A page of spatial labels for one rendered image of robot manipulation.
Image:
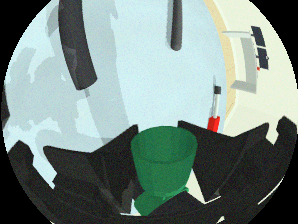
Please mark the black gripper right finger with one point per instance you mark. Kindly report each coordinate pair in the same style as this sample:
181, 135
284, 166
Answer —
218, 155

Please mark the green cup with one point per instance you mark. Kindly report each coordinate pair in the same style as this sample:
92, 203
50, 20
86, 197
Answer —
163, 157

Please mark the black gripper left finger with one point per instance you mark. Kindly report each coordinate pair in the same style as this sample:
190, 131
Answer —
111, 167

